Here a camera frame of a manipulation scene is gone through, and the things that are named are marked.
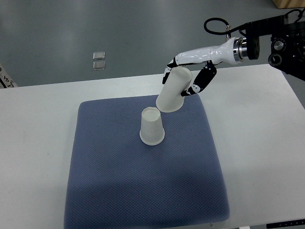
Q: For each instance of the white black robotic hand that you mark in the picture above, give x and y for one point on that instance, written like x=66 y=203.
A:
x=210 y=56

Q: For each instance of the white paper cup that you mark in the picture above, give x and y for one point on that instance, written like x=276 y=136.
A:
x=152 y=131
x=170 y=99

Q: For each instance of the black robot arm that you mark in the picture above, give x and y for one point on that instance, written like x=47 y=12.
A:
x=287 y=48

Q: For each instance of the wooden furniture corner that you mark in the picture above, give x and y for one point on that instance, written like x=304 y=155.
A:
x=289 y=4

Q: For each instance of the white paper cup on cushion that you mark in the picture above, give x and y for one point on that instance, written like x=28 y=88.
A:
x=152 y=131

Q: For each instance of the upper metal floor plate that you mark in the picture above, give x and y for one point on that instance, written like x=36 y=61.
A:
x=98 y=55

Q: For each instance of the metal floor plate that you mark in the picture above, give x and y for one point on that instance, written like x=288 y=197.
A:
x=98 y=55
x=99 y=65

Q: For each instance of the lower metal floor plate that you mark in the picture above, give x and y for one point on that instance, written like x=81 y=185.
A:
x=99 y=65

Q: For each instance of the black desk control panel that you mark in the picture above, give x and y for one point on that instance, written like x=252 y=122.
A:
x=291 y=223

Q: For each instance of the cardboard box with writing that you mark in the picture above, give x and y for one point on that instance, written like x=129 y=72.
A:
x=5 y=80

